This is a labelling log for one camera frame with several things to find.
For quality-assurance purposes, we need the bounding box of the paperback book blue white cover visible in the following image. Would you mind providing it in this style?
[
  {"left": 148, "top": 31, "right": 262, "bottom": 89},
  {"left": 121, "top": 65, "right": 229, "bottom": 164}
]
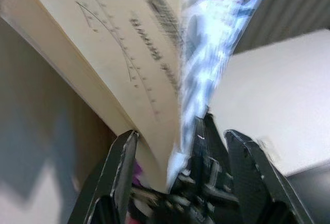
[{"left": 0, "top": 0, "right": 278, "bottom": 194}]

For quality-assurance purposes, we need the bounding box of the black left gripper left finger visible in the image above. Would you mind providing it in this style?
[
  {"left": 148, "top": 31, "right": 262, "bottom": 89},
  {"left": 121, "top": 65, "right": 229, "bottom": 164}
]
[{"left": 68, "top": 130, "right": 139, "bottom": 224}]

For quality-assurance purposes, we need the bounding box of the white cabinet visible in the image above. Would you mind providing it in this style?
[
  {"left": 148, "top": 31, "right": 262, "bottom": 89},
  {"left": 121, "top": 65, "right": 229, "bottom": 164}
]
[{"left": 213, "top": 27, "right": 330, "bottom": 178}]

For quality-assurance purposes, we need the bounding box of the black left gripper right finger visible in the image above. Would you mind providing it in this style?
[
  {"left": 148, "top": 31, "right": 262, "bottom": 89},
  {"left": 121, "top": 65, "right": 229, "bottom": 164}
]
[{"left": 224, "top": 129, "right": 309, "bottom": 224}]

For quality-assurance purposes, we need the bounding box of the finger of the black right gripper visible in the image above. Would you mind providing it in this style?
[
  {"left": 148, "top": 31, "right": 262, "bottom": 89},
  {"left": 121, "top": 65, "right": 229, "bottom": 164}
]
[{"left": 192, "top": 112, "right": 222, "bottom": 183}]

